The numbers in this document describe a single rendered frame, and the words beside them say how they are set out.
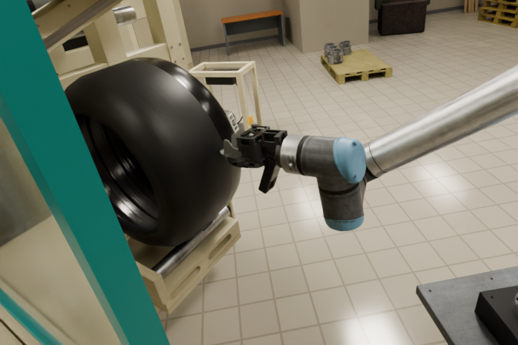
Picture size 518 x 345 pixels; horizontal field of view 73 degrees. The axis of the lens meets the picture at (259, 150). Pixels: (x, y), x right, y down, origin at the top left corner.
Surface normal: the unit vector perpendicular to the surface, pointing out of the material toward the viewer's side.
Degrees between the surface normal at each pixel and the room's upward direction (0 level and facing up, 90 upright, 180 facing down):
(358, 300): 0
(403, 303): 0
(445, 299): 0
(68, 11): 90
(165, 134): 58
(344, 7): 90
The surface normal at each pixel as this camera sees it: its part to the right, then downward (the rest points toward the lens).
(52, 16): 0.83, 0.18
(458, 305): -0.13, -0.87
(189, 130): 0.66, -0.28
